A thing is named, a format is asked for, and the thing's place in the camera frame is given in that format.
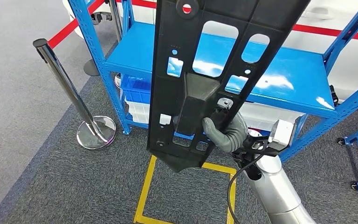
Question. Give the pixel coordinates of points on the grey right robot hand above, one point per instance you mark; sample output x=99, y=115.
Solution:
x=228, y=139

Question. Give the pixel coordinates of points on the long black plastic part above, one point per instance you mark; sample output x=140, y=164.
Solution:
x=172, y=92

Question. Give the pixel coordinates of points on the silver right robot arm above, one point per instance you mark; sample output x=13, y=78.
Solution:
x=271, y=185

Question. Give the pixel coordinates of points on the blue metal shelf rack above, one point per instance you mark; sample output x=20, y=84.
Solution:
x=290, y=68

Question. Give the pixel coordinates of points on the red item in crate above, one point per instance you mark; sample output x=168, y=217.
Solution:
x=254, y=130

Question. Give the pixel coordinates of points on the white plastic crate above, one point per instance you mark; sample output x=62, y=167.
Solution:
x=139, y=111
x=268, y=114

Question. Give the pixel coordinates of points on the red barrier belt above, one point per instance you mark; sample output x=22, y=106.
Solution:
x=321, y=31

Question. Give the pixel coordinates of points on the white car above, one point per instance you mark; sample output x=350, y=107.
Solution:
x=352, y=68

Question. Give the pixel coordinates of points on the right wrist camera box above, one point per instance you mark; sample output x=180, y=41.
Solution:
x=282, y=134

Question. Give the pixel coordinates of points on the chrome stanchion post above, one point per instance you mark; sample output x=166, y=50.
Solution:
x=115, y=21
x=67, y=86

